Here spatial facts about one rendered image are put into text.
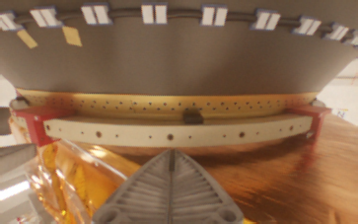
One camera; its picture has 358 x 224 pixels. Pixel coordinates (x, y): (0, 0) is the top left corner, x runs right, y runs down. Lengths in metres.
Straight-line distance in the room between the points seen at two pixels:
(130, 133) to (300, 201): 0.30
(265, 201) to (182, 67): 0.25
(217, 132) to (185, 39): 0.19
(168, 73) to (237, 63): 0.13
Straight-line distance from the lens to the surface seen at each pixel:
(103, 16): 0.25
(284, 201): 0.28
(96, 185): 0.47
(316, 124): 0.55
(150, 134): 0.29
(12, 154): 0.25
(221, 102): 0.32
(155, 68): 0.26
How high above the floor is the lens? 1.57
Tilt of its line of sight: 14 degrees up
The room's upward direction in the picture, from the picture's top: 179 degrees counter-clockwise
